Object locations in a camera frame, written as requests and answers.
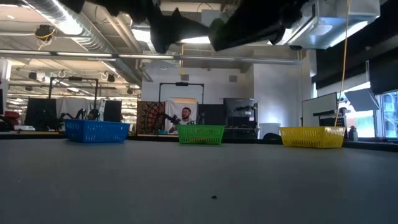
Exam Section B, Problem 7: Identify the black flat panel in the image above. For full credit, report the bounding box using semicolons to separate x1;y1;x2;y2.
198;103;225;126

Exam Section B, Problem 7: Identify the bright ceiling light panel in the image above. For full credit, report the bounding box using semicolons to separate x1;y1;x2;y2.
182;35;211;45
132;29;153;43

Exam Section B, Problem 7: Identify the yellow cable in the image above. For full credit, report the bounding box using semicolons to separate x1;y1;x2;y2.
334;0;351;128

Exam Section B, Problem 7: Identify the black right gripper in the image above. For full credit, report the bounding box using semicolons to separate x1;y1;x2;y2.
208;0;312;52

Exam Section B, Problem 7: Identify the black metal camera frame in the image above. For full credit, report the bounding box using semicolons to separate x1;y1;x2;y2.
158;82;205;105
48;77;100;119

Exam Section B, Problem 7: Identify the blue plastic basket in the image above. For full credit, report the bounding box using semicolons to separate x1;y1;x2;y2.
64;119;131;144

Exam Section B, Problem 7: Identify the silver ventilation duct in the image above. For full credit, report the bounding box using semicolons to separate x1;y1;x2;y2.
23;0;144;85

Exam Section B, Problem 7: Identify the black monitor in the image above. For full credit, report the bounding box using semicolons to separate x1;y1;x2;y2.
24;98;58;131
103;100;123;122

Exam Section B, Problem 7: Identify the yellow plastic basket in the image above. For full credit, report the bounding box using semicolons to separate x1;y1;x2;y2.
279;126;346;149

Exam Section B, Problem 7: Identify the black rectangular panel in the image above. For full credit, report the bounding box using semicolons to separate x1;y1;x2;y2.
366;57;398;95

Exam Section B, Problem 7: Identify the grey ceiling pipe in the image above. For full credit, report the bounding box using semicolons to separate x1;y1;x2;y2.
0;49;299;65

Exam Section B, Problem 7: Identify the black ceiling cable reel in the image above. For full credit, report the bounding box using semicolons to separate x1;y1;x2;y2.
34;24;56;50

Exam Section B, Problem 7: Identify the whiteboard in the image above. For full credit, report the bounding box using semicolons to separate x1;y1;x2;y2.
301;91;338;128

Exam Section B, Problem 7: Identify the white bin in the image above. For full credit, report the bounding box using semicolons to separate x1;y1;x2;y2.
259;122;281;139

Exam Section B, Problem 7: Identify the dark patterned cloth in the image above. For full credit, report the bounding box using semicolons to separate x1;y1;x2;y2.
136;100;165;134

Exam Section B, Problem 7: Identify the grey ceiling box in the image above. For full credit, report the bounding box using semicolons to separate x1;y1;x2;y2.
200;9;222;28

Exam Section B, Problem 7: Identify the dark bottle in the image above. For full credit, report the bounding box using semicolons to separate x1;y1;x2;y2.
348;125;359;142

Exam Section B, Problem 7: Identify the white cloth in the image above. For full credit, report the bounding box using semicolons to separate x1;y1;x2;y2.
164;98;198;134
55;97;106;121

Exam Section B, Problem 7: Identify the glass window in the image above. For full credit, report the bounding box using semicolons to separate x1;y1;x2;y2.
379;90;398;139

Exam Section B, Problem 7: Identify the red box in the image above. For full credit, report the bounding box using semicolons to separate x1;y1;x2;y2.
3;111;21;127

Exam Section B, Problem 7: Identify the person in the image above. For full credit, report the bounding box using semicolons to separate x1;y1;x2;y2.
169;107;197;134
86;108;100;121

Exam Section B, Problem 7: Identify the green plastic basket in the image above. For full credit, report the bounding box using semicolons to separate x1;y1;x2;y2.
176;124;226;146

